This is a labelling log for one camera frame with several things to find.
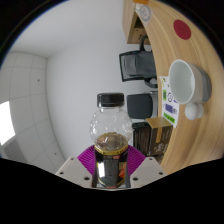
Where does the white mug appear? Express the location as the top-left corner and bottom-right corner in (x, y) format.
(168, 59), (213, 121)

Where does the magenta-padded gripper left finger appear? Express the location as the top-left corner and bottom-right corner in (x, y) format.
(54, 144), (98, 188)

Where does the ceiling light panel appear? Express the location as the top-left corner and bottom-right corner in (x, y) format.
(0, 100), (17, 146)

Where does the grey mesh office chair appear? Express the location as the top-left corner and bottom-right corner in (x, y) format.
(118, 35), (159, 89)

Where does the brown cardboard carton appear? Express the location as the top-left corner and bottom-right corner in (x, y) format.
(132, 116), (174, 158)

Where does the wooden side desk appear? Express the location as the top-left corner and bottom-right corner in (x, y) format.
(122, 0), (153, 46)

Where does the clear drink bottle black cap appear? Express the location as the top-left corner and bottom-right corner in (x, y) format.
(89, 92), (134, 190)

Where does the small orange box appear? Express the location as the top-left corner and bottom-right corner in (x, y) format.
(133, 0), (150, 6)

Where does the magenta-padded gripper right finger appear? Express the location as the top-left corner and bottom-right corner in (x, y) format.
(127, 144), (168, 188)

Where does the sheet with round print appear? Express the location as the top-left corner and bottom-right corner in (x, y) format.
(134, 3), (153, 23)

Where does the printed sticker sheet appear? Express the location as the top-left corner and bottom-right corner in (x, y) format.
(158, 75), (181, 129)

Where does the black office chair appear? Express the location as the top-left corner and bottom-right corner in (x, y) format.
(126, 91), (159, 120)

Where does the flat round red coaster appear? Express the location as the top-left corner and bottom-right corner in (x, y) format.
(173, 19), (192, 41)

